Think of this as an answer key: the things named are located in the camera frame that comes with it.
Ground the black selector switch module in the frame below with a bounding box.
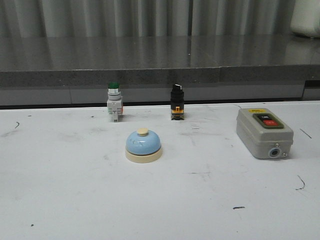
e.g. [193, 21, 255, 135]
[170, 84, 185, 120]

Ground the green pushbutton switch module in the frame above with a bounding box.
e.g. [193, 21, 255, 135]
[107, 82, 124, 122]

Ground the blue and cream desk bell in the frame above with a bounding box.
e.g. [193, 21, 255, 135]
[125, 128, 163, 164]

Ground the grey pleated curtain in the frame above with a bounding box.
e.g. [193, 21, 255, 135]
[0, 0, 295, 38]

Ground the white appliance on counter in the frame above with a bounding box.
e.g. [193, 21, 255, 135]
[290, 0, 320, 38]

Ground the grey stone counter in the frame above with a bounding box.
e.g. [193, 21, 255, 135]
[0, 34, 320, 108]

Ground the grey on-off switch box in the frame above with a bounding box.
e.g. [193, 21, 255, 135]
[236, 108, 294, 160]

